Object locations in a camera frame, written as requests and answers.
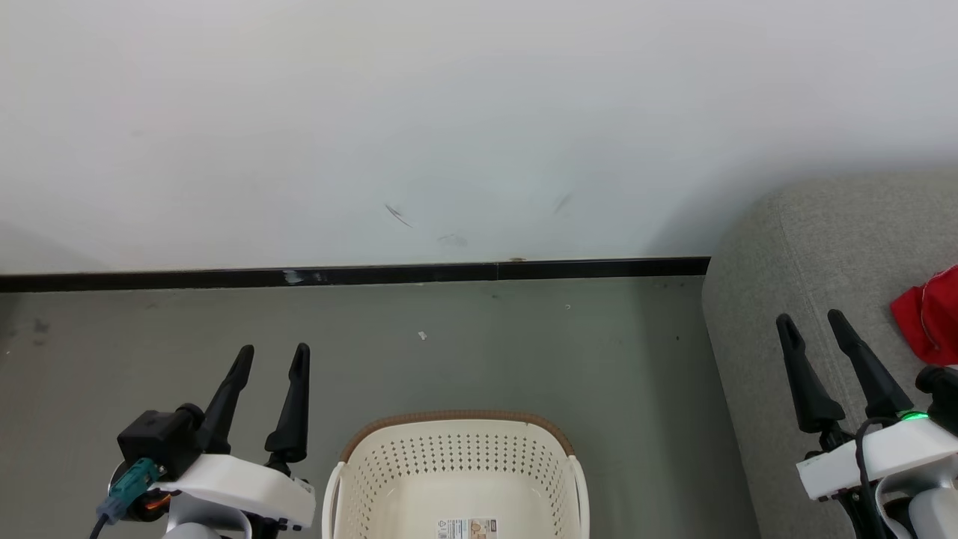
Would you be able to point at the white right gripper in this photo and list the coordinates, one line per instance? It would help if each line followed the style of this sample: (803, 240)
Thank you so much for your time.
(898, 453)

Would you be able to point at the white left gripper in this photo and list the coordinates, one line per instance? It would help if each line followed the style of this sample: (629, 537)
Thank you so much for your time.
(239, 486)

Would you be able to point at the red garment with white stripes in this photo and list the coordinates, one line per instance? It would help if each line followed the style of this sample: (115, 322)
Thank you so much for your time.
(935, 314)

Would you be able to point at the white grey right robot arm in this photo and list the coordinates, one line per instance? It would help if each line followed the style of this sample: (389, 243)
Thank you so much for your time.
(932, 516)

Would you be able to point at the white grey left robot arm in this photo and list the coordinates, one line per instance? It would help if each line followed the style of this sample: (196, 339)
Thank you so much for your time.
(198, 524)

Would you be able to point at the grey fabric sofa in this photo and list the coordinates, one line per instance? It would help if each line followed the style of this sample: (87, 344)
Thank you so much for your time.
(823, 247)

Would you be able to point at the white perforated basket brown rim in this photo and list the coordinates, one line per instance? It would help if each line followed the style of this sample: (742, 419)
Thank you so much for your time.
(449, 457)

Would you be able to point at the printed label sticker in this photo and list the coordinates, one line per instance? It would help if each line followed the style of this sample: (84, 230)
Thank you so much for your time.
(468, 528)

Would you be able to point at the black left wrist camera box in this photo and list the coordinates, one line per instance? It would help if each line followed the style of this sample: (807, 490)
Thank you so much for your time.
(161, 442)

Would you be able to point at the black wall baseboard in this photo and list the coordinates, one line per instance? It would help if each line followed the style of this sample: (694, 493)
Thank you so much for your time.
(224, 278)

